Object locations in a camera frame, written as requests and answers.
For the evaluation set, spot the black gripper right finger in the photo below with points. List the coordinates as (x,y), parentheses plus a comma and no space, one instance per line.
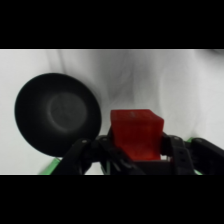
(193,156)

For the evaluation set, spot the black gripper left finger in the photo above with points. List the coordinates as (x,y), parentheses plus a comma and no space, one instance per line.
(100,156)

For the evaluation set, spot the red cube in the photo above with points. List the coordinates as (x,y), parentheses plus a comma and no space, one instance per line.
(138,133)

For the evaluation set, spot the black bowl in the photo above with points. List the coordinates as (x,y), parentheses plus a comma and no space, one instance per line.
(56,113)

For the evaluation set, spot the flat green piece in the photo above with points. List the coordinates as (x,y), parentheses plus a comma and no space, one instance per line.
(50,166)

